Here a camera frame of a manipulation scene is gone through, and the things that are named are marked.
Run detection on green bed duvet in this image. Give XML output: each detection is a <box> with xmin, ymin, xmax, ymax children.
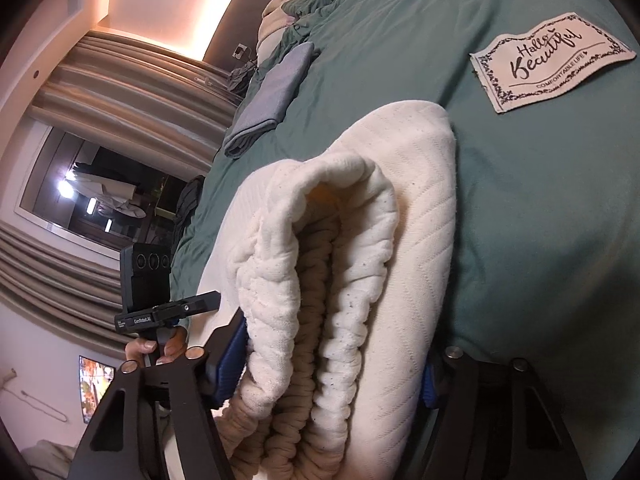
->
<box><xmin>170</xmin><ymin>0</ymin><xmax>639</xmax><ymax>479</ymax></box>

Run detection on dark grey headboard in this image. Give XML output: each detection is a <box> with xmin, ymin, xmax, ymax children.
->
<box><xmin>203</xmin><ymin>0</ymin><xmax>270</xmax><ymax>72</ymax></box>

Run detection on folded grey blue garment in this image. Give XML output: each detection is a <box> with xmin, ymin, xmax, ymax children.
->
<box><xmin>222</xmin><ymin>41</ymin><xmax>314</xmax><ymax>159</ymax></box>

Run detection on cream fabric label patch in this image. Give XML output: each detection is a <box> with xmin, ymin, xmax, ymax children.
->
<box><xmin>470</xmin><ymin>12</ymin><xmax>637</xmax><ymax>114</ymax></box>

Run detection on beige curtain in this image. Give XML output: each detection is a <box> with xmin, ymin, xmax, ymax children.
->
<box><xmin>1</xmin><ymin>32</ymin><xmax>241</xmax><ymax>356</ymax></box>

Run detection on person left hand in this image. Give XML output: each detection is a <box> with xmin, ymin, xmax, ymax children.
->
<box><xmin>124</xmin><ymin>326</ymin><xmax>189</xmax><ymax>366</ymax></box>

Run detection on black jacket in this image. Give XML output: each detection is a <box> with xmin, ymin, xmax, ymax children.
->
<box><xmin>171</xmin><ymin>176</ymin><xmax>205</xmax><ymax>252</ymax></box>

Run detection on wall power socket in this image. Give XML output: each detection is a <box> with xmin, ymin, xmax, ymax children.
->
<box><xmin>232</xmin><ymin>44</ymin><xmax>247</xmax><ymax>60</ymax></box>

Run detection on cream white knit pants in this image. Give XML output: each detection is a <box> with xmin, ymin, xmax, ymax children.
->
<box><xmin>171</xmin><ymin>100</ymin><xmax>457</xmax><ymax>479</ymax></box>

